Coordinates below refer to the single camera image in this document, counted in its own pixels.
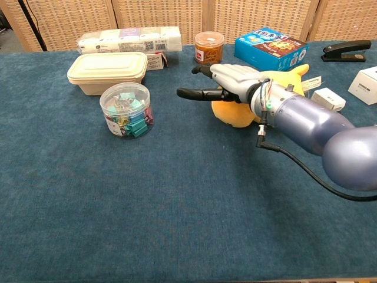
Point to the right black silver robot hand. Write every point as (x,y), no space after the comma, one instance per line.
(235,78)

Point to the yellow plush toy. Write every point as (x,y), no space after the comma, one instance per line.
(232,113)

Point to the right robot arm grey-blue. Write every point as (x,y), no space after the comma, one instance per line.
(309,118)

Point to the jar of rubber bands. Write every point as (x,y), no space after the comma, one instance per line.
(208,48)

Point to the blue cookie box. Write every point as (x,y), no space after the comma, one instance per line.
(271,48)

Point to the small box red white label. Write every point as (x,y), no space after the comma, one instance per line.
(155,61)

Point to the woven folding screen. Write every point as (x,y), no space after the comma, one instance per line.
(176,14)

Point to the tissue multipack white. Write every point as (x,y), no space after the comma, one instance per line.
(129,39)

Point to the clear jar of binder clips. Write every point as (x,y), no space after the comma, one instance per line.
(126,112)

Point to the black stapler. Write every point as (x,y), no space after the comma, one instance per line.
(347,50)

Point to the white stapler box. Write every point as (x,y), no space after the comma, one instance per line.
(365,87)

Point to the beige lidded lunch box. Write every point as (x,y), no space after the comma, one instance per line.
(106,69)

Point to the blue table mat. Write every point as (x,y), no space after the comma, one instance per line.
(147,191)

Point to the black tripod stand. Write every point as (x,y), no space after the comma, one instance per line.
(31,25)

